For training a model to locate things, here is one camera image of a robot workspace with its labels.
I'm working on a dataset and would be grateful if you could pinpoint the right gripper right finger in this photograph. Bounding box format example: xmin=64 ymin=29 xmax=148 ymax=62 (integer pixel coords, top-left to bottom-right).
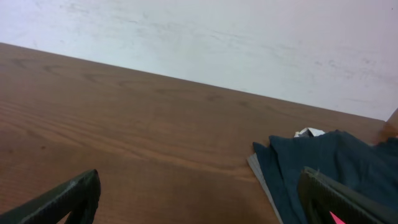
xmin=297 ymin=167 xmax=397 ymax=224

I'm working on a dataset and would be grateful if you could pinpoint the navy blue garment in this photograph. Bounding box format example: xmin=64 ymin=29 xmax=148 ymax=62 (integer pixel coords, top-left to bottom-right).
xmin=252 ymin=130 xmax=397 ymax=223

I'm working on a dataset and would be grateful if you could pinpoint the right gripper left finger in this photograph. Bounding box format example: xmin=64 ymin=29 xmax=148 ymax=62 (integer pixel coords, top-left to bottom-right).
xmin=1 ymin=169 xmax=101 ymax=224

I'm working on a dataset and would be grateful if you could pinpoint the red garment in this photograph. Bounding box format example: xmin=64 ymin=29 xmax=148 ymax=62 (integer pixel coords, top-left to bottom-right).
xmin=330 ymin=212 xmax=345 ymax=224

